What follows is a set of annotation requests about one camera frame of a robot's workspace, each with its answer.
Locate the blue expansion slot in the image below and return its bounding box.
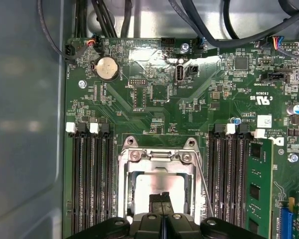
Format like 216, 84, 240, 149
280, 206, 294, 236

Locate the black square chip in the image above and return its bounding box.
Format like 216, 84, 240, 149
235, 57, 249, 70

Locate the thin black wire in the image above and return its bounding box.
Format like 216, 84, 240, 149
37, 0, 77, 62

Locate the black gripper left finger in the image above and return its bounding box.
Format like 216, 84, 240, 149
69, 193, 165, 239

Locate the green motherboard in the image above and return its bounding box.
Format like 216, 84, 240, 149
62, 37, 299, 239

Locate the silver square CPU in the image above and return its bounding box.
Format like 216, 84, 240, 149
134, 173, 187, 215

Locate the white barcode sticker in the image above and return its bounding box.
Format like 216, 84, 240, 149
257, 115, 272, 128

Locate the silver coin battery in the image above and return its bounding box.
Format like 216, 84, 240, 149
95, 56, 120, 82

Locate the metal wire locking lever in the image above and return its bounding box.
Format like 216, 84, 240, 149
194, 157, 215, 218

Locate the internal USB port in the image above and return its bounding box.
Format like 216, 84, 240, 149
175, 64, 185, 85

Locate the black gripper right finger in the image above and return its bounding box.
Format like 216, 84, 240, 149
162, 191, 265, 239

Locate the black open PC case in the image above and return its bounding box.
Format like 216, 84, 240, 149
0, 0, 299, 239

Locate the thick black wire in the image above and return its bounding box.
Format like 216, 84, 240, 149
223, 0, 242, 40
278, 0, 299, 20
169, 0, 299, 49

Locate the green RAM stick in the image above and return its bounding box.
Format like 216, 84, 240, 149
245, 141, 275, 239

